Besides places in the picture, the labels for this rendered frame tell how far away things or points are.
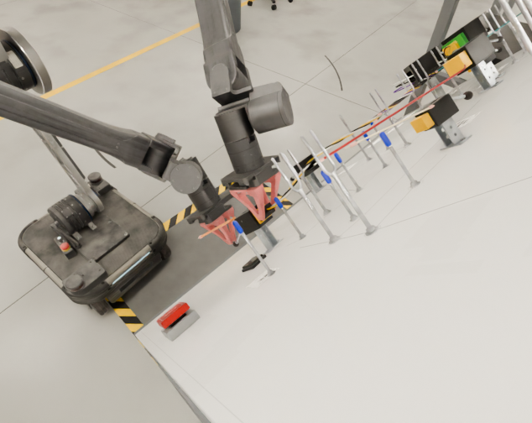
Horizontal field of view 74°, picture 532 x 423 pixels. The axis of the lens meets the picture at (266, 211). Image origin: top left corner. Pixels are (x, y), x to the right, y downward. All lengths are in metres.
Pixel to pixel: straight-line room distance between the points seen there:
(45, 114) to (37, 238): 1.46
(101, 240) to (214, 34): 1.40
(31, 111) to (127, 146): 0.16
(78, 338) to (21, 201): 1.09
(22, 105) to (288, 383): 0.55
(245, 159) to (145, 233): 1.32
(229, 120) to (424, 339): 0.45
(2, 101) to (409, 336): 0.61
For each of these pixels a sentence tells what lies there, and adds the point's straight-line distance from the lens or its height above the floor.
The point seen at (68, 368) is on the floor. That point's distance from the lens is 1.95.
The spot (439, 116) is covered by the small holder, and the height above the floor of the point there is 1.36.
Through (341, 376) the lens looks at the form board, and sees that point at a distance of 0.25.
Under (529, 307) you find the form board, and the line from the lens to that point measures 0.23.
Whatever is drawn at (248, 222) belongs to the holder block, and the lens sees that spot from 0.68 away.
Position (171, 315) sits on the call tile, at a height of 1.13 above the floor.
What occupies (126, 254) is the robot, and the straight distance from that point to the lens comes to 1.83.
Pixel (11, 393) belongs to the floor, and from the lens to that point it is 2.03.
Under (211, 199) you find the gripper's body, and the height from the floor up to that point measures 1.12.
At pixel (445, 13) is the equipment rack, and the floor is 1.23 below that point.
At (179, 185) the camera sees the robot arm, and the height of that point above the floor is 1.20.
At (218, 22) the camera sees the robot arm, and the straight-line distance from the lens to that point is 0.70.
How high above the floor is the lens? 1.66
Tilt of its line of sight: 50 degrees down
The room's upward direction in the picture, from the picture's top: straight up
